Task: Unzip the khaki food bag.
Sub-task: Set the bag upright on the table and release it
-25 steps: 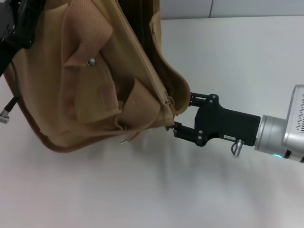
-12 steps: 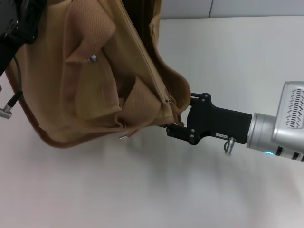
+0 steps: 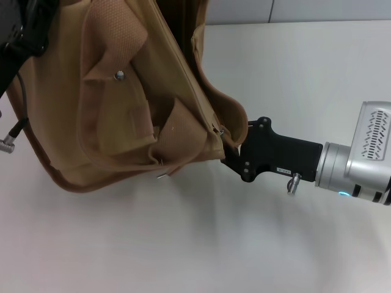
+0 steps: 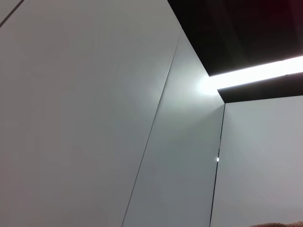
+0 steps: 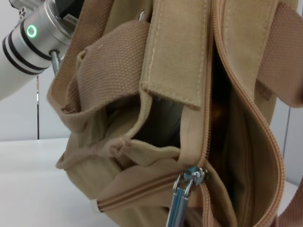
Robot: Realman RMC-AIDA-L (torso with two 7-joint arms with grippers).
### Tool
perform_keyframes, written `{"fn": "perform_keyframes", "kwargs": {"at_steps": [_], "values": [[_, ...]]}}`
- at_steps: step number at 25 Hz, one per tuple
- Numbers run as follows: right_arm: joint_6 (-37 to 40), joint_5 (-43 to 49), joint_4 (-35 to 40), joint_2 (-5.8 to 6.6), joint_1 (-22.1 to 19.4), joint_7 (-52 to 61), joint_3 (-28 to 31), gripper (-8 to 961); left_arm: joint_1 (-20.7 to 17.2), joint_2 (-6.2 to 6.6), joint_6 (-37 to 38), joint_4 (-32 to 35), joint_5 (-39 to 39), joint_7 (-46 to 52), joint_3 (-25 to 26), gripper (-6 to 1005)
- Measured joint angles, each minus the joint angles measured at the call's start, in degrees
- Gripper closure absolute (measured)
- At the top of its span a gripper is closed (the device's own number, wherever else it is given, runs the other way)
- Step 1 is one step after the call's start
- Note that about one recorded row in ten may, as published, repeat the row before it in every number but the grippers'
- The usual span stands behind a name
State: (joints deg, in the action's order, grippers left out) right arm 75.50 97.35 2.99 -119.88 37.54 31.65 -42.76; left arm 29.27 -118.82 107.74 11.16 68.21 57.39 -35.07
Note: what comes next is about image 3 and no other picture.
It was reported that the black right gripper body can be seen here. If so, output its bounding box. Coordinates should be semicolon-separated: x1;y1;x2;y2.
239;117;323;183

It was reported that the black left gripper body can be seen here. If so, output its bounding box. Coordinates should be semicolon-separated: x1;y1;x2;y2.
0;0;34;98

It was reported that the khaki canvas food bag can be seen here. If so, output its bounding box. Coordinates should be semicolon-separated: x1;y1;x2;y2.
5;0;249;195

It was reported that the right gripper connector cable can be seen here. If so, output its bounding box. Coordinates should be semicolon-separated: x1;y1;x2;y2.
287;172;302;196

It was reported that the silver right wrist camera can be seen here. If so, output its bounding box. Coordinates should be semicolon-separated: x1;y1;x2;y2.
348;101;391;162

